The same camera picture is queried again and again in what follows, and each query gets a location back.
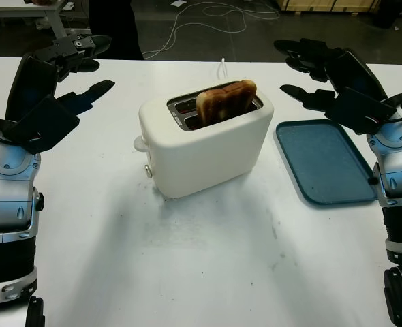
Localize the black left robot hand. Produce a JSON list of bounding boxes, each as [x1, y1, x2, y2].
[[0, 33, 116, 144]]

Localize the browned toast slice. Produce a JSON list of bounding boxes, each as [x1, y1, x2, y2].
[[196, 79, 258, 129]]

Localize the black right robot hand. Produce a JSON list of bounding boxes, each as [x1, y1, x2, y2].
[[273, 37, 390, 112]]

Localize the wooden crate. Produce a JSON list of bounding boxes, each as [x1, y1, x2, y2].
[[279, 0, 381, 14]]

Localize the person in beige fleece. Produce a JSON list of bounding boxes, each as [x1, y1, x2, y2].
[[88, 0, 144, 61]]

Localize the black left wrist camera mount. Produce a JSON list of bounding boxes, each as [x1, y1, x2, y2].
[[15, 95, 80, 155]]

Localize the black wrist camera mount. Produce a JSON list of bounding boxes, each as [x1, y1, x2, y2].
[[325, 87, 397, 136], [15, 95, 80, 155]]

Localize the dark round bin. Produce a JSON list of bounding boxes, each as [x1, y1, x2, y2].
[[371, 0, 402, 29]]

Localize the white metal desk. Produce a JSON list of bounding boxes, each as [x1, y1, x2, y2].
[[0, 0, 93, 39]]

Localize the blue plastic tray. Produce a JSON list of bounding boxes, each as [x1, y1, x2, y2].
[[275, 119, 377, 206]]

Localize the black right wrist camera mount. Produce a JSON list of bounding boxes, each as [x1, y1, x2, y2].
[[325, 87, 397, 136]]

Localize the white toaster power cord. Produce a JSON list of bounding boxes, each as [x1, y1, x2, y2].
[[215, 57, 229, 82]]

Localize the white two-slot toaster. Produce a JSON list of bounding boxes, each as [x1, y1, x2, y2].
[[132, 80, 275, 199]]

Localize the white floor cable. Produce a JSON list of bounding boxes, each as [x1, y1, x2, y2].
[[142, 0, 280, 61]]

